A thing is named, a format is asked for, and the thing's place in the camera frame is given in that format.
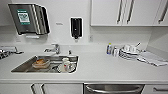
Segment chrome faucet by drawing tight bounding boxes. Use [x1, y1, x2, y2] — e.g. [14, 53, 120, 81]
[42, 42, 62, 56]

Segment small chrome sink knob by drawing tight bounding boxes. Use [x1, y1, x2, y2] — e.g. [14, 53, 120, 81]
[67, 49, 73, 56]

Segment wire dish rack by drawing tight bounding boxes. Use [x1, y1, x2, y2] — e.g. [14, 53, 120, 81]
[0, 45, 25, 61]

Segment white wall cabinet door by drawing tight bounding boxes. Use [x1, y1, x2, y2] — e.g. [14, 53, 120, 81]
[90, 0, 127, 27]
[153, 0, 168, 27]
[121, 0, 160, 27]

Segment stainless steel dishwasher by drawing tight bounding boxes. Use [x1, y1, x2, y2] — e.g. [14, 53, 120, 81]
[82, 82, 146, 94]

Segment white mug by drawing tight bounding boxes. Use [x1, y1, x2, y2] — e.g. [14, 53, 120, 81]
[61, 57, 72, 69]

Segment silver dishwasher handle bar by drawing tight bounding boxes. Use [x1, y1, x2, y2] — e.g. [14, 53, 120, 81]
[84, 84, 145, 94]

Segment white plate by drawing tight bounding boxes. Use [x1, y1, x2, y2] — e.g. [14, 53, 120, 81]
[56, 63, 77, 74]

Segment white base cabinet doors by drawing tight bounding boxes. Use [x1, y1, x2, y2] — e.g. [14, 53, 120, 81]
[0, 82, 84, 94]

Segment small wall label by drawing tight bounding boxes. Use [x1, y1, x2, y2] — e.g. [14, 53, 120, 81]
[55, 21, 63, 26]

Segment blue dish soap bottle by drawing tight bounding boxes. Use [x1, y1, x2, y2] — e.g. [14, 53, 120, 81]
[106, 42, 114, 56]

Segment bowl with orange food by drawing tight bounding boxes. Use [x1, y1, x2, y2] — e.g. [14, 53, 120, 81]
[32, 57, 51, 70]

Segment white drawer stack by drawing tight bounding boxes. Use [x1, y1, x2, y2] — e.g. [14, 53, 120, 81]
[144, 83, 168, 94]

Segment steel paper towel dispenser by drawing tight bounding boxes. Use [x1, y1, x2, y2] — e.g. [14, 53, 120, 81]
[7, 2, 51, 36]

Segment stainless steel sink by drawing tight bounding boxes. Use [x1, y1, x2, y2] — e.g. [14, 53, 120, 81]
[10, 54, 81, 75]

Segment black soap dispenser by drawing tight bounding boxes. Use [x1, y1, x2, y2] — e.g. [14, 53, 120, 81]
[69, 16, 84, 41]

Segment small white bottle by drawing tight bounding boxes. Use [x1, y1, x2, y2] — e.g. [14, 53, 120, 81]
[112, 46, 120, 57]

